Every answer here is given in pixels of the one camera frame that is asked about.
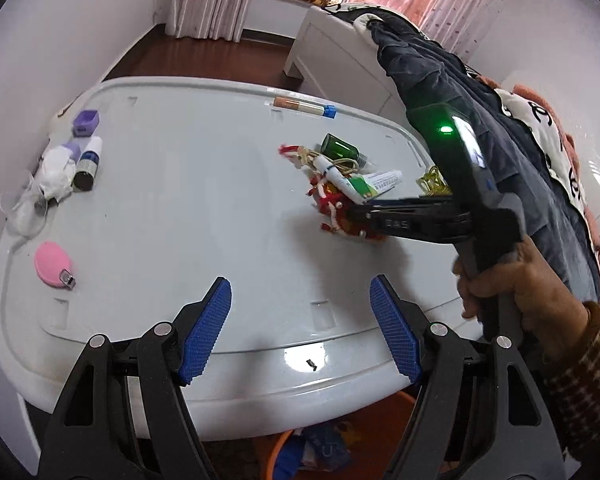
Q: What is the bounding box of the white green ointment tube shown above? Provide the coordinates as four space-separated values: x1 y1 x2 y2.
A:
313 155 403 205

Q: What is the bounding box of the red knitted ornament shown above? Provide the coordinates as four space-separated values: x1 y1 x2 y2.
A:
278 144 386 242

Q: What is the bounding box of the green glass bottle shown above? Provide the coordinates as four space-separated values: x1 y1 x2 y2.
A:
320 133 368 167

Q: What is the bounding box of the striped sleeve forearm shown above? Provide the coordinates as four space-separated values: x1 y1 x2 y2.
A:
545 302 600 467

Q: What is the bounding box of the person's right hand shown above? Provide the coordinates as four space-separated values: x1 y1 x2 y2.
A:
452 236 590 360

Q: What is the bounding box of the yellow hair claw clip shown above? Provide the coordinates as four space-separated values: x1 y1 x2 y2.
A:
416 166 452 196

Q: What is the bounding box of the dark grey blanket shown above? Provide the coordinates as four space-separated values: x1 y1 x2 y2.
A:
367 9 600 304

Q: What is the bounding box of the orange plastic bucket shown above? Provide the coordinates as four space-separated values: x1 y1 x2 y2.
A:
253 391 415 479

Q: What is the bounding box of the white patterned blanket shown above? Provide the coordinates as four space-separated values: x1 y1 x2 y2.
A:
495 84 586 214

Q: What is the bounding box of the test tube with blue cap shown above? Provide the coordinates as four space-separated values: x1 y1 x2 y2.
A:
272 96 337 118

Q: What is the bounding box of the pink round pocket mirror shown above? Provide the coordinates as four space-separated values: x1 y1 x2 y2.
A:
33 242 76 289

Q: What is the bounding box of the clear plastic wrapper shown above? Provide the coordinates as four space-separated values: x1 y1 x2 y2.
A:
0 171 48 238

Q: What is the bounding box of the white black spray bottle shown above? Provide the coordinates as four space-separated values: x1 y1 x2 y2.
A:
72 136 102 192

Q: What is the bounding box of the purple small cup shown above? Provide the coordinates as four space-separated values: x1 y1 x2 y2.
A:
72 110 99 138

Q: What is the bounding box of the white bed frame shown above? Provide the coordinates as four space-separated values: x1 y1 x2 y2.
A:
284 8 408 127

